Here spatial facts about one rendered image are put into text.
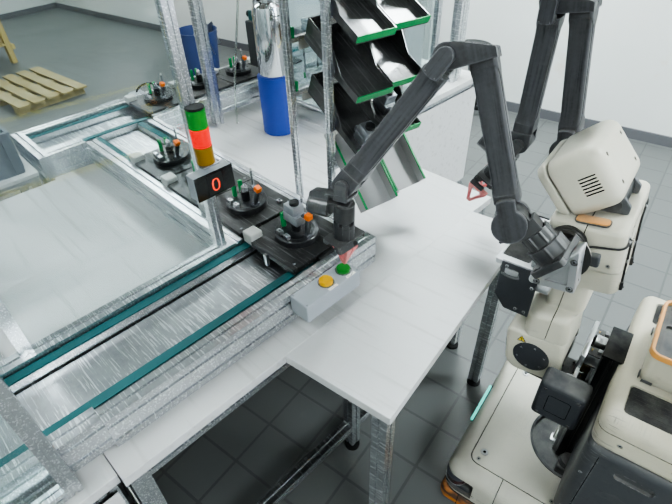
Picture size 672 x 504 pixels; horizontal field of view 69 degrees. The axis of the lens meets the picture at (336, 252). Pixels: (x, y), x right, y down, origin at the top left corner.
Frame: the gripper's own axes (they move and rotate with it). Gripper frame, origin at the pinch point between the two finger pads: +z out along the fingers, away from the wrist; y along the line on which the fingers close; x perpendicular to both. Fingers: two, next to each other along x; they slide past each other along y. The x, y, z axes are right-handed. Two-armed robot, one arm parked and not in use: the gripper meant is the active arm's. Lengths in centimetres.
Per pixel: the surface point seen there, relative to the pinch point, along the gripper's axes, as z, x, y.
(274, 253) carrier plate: 3.2, -19.6, 9.6
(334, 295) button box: 6.3, 3.5, 7.3
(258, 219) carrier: 3.4, -37.1, 2.0
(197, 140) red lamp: -33, -32, 20
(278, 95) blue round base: -5, -96, -56
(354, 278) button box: 5.3, 3.4, -1.0
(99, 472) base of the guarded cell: 15, 0, 76
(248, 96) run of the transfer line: 12, -139, -70
